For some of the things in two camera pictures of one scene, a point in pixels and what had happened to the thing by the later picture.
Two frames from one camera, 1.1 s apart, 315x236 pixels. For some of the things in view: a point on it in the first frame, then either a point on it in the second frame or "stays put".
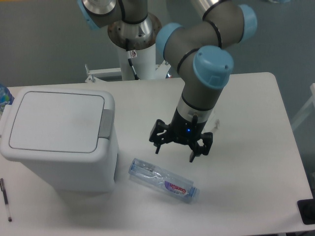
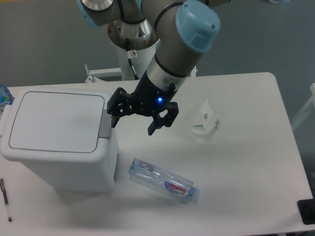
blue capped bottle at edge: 6,98 stays put
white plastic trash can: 68,137 stays put
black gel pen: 5,197 stays put
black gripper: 185,132 → 148,99
